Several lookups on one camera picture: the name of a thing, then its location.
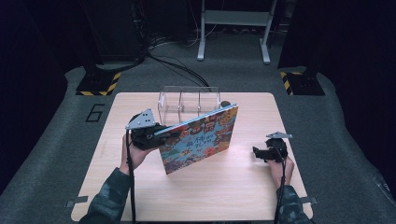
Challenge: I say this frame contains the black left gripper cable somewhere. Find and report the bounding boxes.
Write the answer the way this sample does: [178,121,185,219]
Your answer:
[125,129,138,224]

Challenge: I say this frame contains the person's left hand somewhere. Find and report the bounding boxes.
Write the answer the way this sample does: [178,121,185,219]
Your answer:
[119,133,159,175]

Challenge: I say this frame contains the person's right hand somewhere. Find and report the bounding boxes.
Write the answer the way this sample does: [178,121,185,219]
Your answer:
[267,154,295,189]

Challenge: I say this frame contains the black floor cables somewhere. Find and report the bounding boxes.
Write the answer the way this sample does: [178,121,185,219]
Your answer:
[145,36,211,88]

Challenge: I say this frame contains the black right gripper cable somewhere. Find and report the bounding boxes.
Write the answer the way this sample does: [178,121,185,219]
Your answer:
[272,148,289,224]

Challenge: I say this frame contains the colourful picture book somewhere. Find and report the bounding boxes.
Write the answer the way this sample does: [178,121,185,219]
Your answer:
[154,103,240,175]

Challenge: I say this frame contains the dark cabinet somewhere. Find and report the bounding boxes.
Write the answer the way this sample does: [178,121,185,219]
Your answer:
[78,0,148,64]

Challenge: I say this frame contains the white metal stand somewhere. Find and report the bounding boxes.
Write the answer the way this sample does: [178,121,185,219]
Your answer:
[196,0,278,65]

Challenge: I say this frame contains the black striped stand base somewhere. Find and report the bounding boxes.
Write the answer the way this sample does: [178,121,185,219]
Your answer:
[278,69,326,97]
[75,70,122,97]

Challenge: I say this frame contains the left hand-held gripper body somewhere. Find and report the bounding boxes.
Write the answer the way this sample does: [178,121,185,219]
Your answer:
[124,107,171,151]

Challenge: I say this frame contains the clear acrylic divided organizer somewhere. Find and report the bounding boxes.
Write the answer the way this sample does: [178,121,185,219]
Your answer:
[157,85,221,128]

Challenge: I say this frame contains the grey metal table bracket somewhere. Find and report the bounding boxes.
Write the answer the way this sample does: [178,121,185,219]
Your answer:
[64,195,90,209]
[299,196,319,205]

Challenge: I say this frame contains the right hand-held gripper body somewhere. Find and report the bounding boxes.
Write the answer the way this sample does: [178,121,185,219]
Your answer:
[263,131,294,163]

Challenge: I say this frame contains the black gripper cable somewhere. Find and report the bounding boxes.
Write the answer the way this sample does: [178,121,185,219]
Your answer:
[125,129,138,224]
[272,148,289,224]

